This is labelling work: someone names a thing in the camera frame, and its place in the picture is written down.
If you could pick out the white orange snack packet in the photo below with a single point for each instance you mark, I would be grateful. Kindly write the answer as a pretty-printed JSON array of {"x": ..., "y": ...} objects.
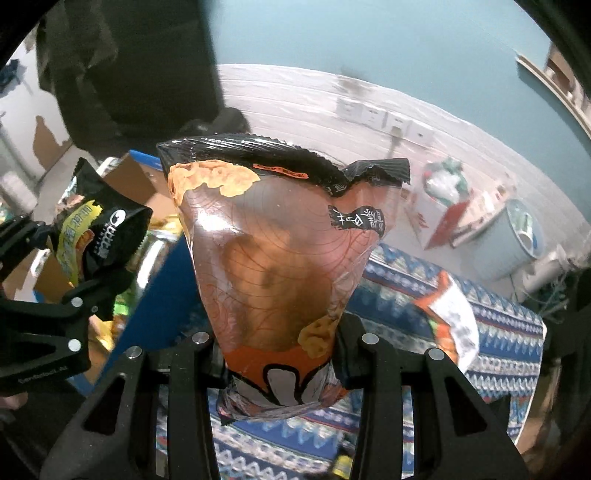
[{"x": 457, "y": 323}]

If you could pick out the clear plastic bag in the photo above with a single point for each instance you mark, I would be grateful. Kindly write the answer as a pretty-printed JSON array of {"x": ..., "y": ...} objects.
[{"x": 448, "y": 182}]

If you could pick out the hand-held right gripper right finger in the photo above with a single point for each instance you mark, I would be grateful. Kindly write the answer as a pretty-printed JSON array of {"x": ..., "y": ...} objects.
[{"x": 369, "y": 369}]

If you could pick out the white ribbed object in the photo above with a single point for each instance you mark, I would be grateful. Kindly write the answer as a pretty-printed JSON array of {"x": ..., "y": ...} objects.
[{"x": 16, "y": 194}]

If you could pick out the pale green plastic bin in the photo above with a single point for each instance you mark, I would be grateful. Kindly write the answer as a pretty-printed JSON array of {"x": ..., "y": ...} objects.
[{"x": 503, "y": 244}]

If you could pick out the blue patterned blanket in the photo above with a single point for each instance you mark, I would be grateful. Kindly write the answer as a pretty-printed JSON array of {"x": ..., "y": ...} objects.
[{"x": 498, "y": 332}]

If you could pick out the black round device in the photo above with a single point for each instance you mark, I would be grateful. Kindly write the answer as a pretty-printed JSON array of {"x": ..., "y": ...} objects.
[{"x": 221, "y": 122}]

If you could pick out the small yellow packet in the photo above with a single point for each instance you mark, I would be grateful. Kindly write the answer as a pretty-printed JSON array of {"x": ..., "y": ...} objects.
[{"x": 344, "y": 466}]

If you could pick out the white wall socket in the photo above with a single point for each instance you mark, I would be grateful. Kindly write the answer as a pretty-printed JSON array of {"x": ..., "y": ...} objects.
[
  {"x": 349, "y": 109},
  {"x": 404, "y": 124},
  {"x": 421, "y": 136},
  {"x": 373, "y": 118}
]

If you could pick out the dark blue umbrella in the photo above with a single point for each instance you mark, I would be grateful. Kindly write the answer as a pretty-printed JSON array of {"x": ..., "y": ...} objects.
[{"x": 9, "y": 74}]

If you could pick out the orange black snack bag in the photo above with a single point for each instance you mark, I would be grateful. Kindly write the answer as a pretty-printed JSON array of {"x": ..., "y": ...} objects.
[{"x": 277, "y": 254}]

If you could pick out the white pipe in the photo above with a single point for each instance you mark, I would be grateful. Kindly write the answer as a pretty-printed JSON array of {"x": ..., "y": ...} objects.
[{"x": 545, "y": 274}]

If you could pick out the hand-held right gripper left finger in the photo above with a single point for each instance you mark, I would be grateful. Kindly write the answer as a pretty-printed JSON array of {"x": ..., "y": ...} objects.
[{"x": 194, "y": 369}]

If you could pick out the white red printed carton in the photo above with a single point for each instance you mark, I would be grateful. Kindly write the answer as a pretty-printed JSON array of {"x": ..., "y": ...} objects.
[{"x": 429, "y": 221}]

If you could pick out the black hanging cloth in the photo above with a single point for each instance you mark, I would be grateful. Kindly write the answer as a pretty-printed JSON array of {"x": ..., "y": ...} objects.
[{"x": 138, "y": 69}]

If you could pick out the cardboard box with blue outside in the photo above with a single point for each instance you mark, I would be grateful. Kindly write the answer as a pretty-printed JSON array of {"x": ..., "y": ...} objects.
[{"x": 161, "y": 286}]

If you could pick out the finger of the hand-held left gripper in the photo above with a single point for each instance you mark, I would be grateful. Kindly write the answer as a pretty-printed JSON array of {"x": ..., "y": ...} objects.
[
  {"x": 76, "y": 302},
  {"x": 23, "y": 235}
]

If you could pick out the black yellow label snack packet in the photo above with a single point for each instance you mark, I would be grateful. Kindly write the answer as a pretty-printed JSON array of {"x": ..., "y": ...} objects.
[{"x": 111, "y": 230}]

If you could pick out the wooden frame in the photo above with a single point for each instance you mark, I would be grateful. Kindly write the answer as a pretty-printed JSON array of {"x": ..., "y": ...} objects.
[{"x": 549, "y": 83}]

